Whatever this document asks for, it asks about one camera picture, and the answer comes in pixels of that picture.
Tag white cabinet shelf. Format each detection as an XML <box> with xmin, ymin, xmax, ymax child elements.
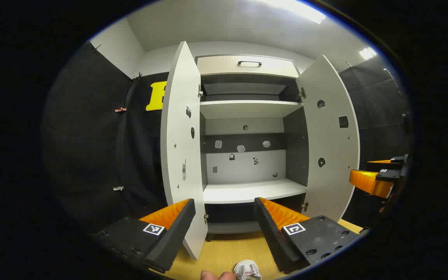
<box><xmin>203</xmin><ymin>178</ymin><xmax>307</xmax><ymax>204</ymax></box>
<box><xmin>200</xmin><ymin>100</ymin><xmax>303</xmax><ymax>119</ymax></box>

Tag black backdrop cloth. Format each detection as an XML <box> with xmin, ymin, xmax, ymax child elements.
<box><xmin>41</xmin><ymin>41</ymin><xmax>412</xmax><ymax>234</ymax></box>

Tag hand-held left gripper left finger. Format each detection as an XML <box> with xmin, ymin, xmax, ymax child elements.
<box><xmin>92</xmin><ymin>198</ymin><xmax>196</xmax><ymax>274</ymax></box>

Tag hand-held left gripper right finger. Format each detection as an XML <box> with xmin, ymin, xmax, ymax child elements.
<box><xmin>254</xmin><ymin>197</ymin><xmax>364</xmax><ymax>274</ymax></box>

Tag white canvas shoe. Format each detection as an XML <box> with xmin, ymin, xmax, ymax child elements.
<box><xmin>233</xmin><ymin>260</ymin><xmax>262</xmax><ymax>280</ymax></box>

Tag white cabinet drawer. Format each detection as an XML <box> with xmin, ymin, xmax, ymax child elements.
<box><xmin>196</xmin><ymin>55</ymin><xmax>300</xmax><ymax>78</ymax></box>

